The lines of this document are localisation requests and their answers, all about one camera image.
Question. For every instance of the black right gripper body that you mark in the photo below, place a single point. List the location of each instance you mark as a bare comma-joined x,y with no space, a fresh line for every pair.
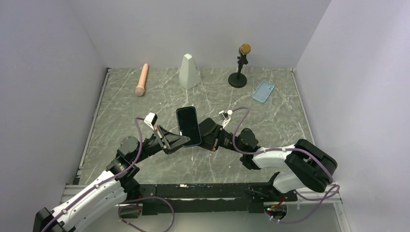
223,139

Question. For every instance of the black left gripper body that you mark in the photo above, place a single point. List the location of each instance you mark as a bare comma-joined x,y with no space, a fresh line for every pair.
153,145

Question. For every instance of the light blue phone case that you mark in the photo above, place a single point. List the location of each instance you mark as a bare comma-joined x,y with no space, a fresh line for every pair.
263,91

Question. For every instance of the black phone case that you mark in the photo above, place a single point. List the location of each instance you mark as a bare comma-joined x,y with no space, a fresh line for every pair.
208,128

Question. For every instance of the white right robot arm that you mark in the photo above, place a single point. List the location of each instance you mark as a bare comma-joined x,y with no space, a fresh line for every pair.
306,165

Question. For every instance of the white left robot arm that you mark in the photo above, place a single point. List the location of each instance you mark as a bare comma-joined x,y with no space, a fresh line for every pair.
113,186

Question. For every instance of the pink toy microphone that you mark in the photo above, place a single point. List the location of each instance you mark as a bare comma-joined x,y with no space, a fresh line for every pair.
140,88

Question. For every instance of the black microphone stand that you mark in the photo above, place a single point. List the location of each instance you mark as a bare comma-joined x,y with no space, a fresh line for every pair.
237,79

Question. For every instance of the white cone-shaped metronome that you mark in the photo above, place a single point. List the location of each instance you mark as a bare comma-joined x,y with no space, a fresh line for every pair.
189,74

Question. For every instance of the brown microphone head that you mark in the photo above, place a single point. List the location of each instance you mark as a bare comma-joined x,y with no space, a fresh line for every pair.
245,49

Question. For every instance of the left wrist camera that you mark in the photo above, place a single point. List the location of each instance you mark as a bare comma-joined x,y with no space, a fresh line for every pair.
150,120

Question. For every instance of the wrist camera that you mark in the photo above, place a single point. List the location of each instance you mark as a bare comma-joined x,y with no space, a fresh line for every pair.
150,120
226,117

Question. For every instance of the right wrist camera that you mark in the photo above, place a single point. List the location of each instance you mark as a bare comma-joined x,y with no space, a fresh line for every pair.
226,117

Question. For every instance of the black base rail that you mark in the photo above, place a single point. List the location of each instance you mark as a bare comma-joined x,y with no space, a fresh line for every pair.
197,198

